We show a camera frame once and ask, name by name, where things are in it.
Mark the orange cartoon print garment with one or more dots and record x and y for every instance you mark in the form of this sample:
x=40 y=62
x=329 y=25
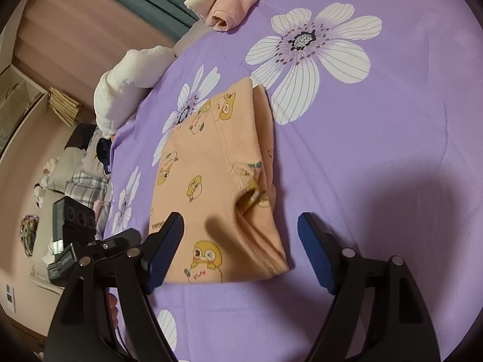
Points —
x=216 y=171

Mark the black tracking camera box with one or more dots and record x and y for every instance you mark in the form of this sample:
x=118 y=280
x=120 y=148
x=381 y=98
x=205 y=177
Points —
x=74 y=237

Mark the white wall switch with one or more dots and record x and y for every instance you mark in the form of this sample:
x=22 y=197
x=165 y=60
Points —
x=11 y=298

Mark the grey plaid pillow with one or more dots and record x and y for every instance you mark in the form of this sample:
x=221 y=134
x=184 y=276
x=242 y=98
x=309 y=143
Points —
x=66 y=176

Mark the stack of brown books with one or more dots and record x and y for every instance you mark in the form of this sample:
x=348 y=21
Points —
x=64 y=107

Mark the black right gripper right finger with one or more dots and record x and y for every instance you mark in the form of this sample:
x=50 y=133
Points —
x=377 y=312

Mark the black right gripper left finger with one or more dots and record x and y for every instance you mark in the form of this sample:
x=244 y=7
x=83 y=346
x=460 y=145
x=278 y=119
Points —
x=104 y=313

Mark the white fluffy blanket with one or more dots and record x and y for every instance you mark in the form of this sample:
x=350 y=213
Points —
x=121 y=89

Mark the beige shelf unit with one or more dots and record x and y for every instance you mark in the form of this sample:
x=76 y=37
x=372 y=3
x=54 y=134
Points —
x=19 y=94

